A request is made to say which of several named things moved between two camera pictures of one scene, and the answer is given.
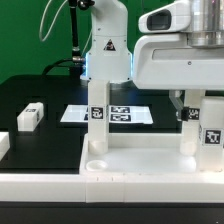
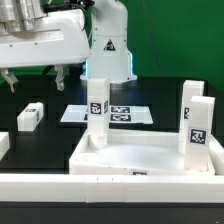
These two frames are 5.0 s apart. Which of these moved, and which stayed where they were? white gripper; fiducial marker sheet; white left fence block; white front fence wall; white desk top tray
Moved: white desk top tray; white gripper
Stayed: white front fence wall; fiducial marker sheet; white left fence block
